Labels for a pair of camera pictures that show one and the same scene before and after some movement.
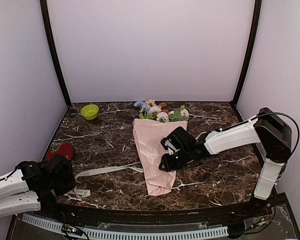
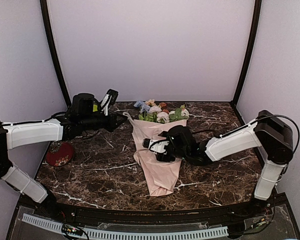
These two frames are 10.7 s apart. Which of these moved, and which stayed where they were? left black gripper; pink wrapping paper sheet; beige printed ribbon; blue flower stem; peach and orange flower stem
Moved: left black gripper; beige printed ribbon
Stayed: pink wrapping paper sheet; peach and orange flower stem; blue flower stem
